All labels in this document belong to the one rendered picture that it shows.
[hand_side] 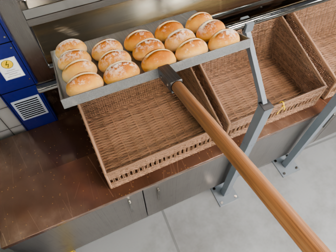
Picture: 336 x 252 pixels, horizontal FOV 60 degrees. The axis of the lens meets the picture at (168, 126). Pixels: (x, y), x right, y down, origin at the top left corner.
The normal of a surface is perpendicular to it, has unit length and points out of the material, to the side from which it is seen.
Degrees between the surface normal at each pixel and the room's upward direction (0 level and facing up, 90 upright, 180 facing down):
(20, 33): 90
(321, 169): 0
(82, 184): 0
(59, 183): 0
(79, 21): 70
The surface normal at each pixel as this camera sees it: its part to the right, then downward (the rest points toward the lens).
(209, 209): 0.00, -0.54
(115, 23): 0.39, 0.54
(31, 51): 0.41, 0.77
